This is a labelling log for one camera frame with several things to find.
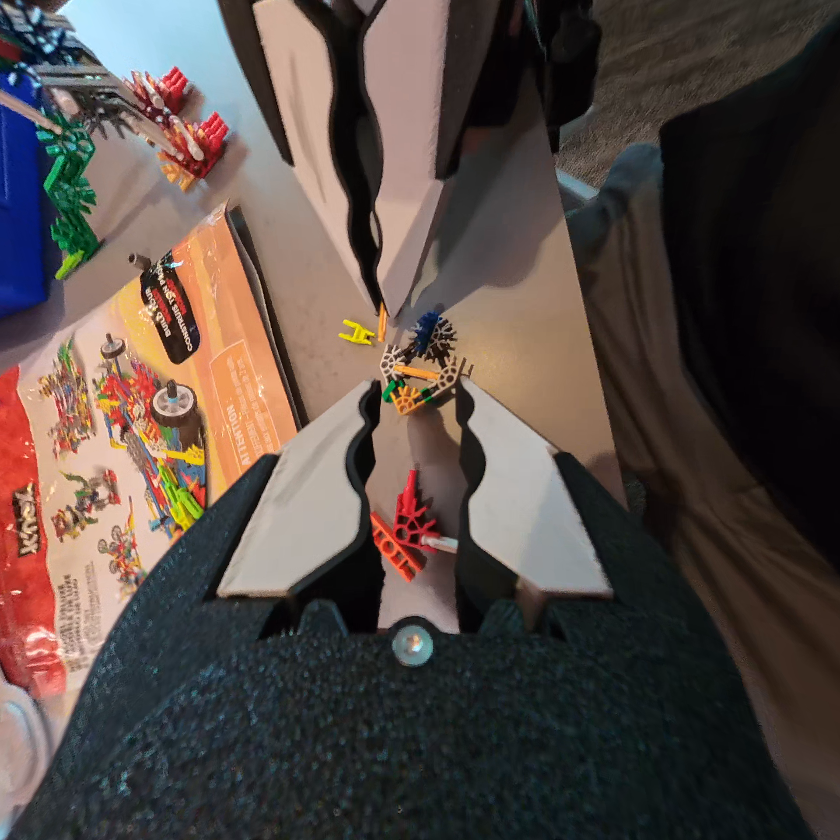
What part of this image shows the red fan connector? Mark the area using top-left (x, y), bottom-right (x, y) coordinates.
top-left (394, 469), bottom-right (439, 549)

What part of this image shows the small blue plastic bin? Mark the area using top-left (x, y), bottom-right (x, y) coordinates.
top-left (0, 69), bottom-right (53, 316)

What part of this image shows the construction toy set plastic bag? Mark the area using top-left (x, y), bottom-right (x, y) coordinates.
top-left (0, 203), bottom-right (308, 700)

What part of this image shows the small multicolour toy assembly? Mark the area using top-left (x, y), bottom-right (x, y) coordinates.
top-left (379, 311), bottom-right (468, 416)

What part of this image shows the black grey connector toy assembly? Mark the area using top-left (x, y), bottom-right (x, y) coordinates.
top-left (0, 0), bottom-right (142, 139)

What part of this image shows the red yellow connector toy assembly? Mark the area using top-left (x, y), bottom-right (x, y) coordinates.
top-left (125, 66), bottom-right (229, 193)

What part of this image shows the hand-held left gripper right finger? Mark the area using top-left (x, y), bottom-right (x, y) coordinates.
top-left (456, 379), bottom-right (614, 631)

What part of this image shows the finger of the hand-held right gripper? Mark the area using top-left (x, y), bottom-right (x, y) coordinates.
top-left (251, 0), bottom-right (389, 316)
top-left (360, 0), bottom-right (492, 321)

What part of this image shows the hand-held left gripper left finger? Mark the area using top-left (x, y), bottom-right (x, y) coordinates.
top-left (217, 379), bottom-right (383, 631)

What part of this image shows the person's black top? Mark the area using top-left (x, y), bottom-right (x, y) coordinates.
top-left (659, 26), bottom-right (840, 526)

